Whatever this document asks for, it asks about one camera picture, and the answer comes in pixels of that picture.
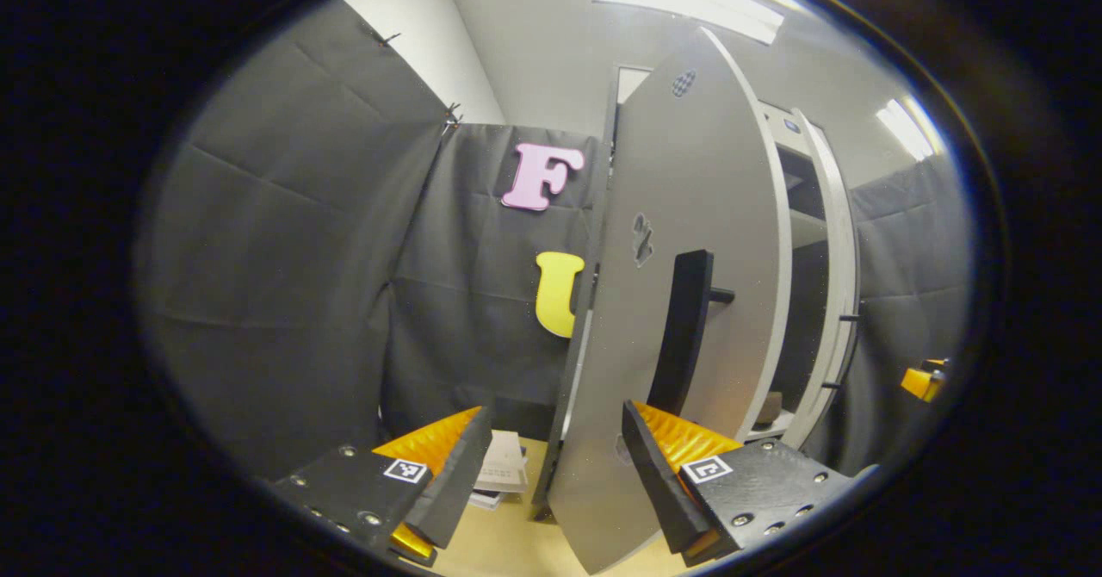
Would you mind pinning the metal backdrop clip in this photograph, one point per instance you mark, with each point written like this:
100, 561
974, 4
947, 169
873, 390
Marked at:
452, 114
385, 39

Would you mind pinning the black backdrop cloth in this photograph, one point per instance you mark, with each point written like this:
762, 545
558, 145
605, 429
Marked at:
301, 258
913, 284

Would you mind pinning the small ceiling light panel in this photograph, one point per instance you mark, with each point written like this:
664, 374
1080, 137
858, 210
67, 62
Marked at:
904, 129

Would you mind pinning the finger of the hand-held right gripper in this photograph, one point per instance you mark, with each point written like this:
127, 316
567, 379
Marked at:
919, 383

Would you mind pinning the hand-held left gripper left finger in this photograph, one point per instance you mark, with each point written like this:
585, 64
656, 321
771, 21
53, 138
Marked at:
456, 474

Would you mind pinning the stack of books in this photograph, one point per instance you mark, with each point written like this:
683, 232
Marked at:
504, 465

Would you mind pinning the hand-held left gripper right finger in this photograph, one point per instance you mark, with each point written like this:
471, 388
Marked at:
654, 474

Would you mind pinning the large ceiling light panel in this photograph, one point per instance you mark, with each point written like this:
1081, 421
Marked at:
689, 0

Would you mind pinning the grey shoe cabinet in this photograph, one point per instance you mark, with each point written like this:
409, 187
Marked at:
805, 301

